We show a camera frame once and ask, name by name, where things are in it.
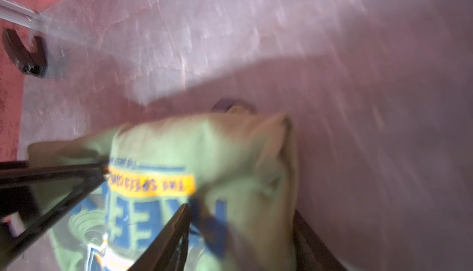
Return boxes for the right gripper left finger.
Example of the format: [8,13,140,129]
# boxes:
[129,204,190,271]

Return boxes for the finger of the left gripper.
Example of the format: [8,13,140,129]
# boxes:
[1,161,107,189]
[1,176,104,267]

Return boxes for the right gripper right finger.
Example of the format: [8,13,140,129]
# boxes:
[293,211,347,271]

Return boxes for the olive green tank top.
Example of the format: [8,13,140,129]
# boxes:
[28,103,299,271]

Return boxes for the left aluminium corner post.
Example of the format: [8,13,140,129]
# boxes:
[0,0,45,32]

